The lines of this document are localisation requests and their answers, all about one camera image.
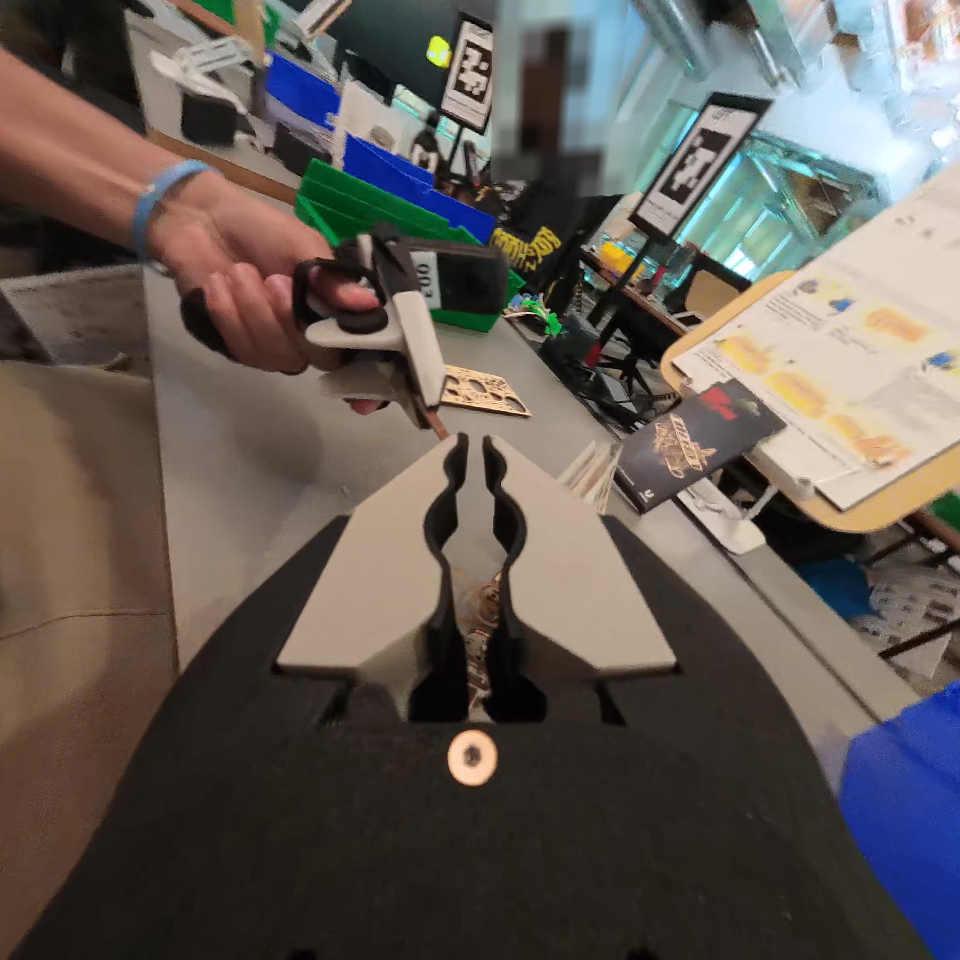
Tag small green plastic pieces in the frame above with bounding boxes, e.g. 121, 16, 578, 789
508, 294, 564, 339

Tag dark monitor screen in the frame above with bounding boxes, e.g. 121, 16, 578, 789
328, 0, 481, 114

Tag white and black device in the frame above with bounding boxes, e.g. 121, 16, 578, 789
148, 36, 262, 149

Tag laser-cut wooden parts sheet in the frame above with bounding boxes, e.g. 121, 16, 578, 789
437, 364, 534, 420

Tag white printed sheet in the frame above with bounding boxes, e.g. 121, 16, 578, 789
0, 266, 151, 372

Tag rounded plywood tabletop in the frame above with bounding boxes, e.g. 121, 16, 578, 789
658, 270, 960, 537

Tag blue wristband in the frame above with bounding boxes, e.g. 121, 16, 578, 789
132, 159, 220, 261

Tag wooden model assembly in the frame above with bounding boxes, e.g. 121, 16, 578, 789
456, 568, 513, 715

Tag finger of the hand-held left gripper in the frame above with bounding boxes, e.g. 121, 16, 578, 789
388, 287, 451, 432

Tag green plastic bin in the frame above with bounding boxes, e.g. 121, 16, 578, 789
294, 159, 528, 335

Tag person's left hand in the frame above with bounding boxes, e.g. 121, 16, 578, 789
146, 172, 391, 418

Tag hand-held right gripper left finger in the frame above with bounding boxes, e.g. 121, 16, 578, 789
276, 432, 472, 723

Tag black product card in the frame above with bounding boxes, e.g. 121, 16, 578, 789
612, 377, 789, 516

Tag black white marker board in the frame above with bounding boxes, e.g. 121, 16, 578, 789
627, 91, 775, 243
437, 11, 498, 138

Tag printed instruction sheet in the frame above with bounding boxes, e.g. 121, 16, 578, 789
669, 161, 960, 513

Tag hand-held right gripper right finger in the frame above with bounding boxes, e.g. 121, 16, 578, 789
482, 435, 680, 723

